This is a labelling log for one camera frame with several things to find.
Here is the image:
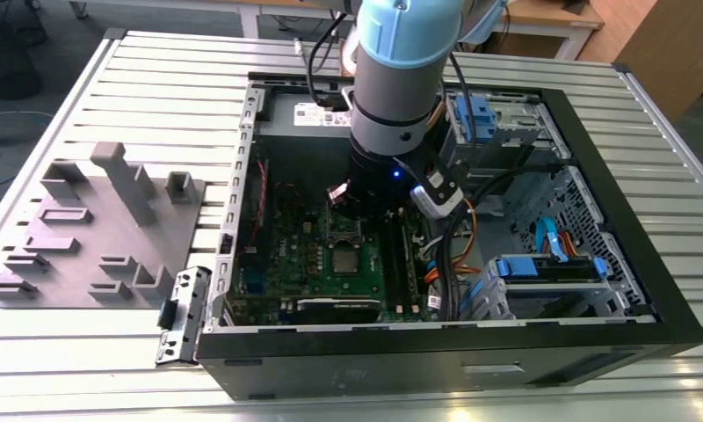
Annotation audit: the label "CPU socket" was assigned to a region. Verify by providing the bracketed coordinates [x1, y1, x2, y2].
[326, 244, 366, 279]

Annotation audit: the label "black RAM slot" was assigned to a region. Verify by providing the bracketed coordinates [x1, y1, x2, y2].
[380, 209, 405, 311]
[396, 217, 418, 311]

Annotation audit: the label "grey power supply unit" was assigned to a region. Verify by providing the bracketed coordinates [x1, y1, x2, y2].
[256, 92, 357, 138]

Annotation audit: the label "grey metal drive cage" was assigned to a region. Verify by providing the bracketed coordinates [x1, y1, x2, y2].
[442, 94, 570, 212]

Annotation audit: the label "blue drive carrier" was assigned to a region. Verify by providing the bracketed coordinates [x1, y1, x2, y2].
[454, 95, 498, 142]

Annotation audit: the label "green motherboard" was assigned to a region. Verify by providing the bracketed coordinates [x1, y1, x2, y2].
[233, 193, 441, 326]

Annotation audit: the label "black graphics card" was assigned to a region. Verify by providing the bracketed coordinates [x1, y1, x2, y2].
[280, 297, 382, 325]

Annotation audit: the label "hard disk in blue carrier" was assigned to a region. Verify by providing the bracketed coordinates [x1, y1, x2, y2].
[492, 255, 610, 283]

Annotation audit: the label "grey metal disk bay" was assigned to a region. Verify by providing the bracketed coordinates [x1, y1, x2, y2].
[486, 254, 634, 321]

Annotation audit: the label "black PC case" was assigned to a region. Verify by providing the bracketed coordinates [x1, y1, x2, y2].
[193, 71, 703, 402]

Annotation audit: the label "white framed table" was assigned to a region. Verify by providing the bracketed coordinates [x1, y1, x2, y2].
[69, 0, 345, 40]

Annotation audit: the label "grey parts rack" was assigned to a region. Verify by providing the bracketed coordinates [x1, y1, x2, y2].
[0, 141, 208, 309]

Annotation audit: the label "brown wooden cabinet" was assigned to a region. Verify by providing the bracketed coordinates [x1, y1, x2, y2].
[579, 0, 703, 122]

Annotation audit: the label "black waste bin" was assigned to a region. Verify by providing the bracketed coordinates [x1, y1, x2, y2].
[0, 47, 44, 101]

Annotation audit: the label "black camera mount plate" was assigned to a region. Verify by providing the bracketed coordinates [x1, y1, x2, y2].
[396, 156, 464, 199]

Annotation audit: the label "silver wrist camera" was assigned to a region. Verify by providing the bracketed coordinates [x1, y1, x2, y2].
[408, 184, 465, 220]

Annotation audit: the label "orange wires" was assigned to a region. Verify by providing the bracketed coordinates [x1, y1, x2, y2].
[414, 200, 484, 285]

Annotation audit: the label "thick black cable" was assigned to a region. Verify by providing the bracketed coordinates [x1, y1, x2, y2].
[436, 162, 570, 321]

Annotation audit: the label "black camera cable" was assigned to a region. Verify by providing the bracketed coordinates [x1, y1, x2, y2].
[302, 12, 346, 112]

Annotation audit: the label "blue flat data cable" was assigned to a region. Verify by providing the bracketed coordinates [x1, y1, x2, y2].
[464, 280, 486, 311]
[534, 215, 569, 265]

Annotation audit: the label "grey metal latch bracket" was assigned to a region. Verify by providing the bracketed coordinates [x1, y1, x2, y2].
[153, 265, 213, 367]

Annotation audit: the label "wooden desk white frame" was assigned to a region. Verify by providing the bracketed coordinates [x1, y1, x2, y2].
[485, 0, 606, 62]

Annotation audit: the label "blue floor cable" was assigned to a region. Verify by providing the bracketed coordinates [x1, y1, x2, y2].
[0, 110, 57, 191]

